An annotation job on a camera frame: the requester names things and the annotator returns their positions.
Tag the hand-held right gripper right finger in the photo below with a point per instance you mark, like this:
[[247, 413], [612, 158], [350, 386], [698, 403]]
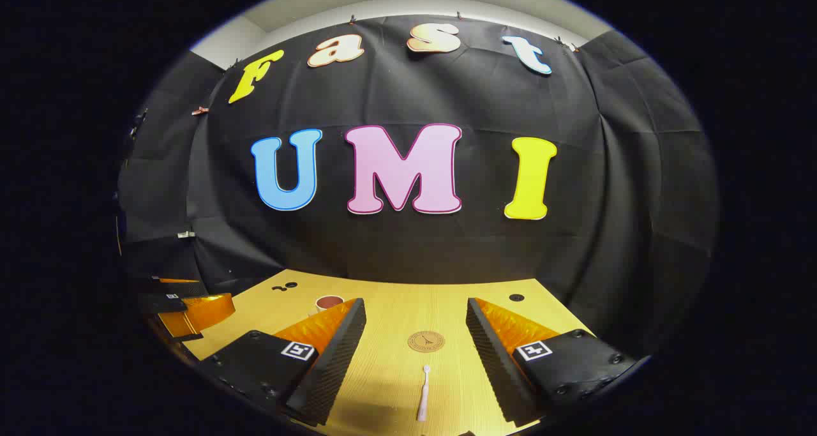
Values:
[[494, 366]]

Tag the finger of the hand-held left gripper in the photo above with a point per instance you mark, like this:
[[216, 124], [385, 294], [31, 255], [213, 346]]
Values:
[[185, 288], [204, 311]]

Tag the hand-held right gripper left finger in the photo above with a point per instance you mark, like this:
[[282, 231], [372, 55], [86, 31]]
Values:
[[332, 366]]

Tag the beige cup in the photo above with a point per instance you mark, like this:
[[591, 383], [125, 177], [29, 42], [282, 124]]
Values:
[[329, 302]]

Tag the round brown coaster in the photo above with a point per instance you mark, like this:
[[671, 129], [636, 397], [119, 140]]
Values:
[[426, 341]]

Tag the pale pink toothbrush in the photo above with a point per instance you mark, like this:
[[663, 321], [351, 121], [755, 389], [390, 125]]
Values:
[[422, 398]]

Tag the wooden desktop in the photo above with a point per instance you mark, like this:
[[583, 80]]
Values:
[[396, 315]]

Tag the black backdrop cloth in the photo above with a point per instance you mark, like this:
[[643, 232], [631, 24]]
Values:
[[447, 251]]

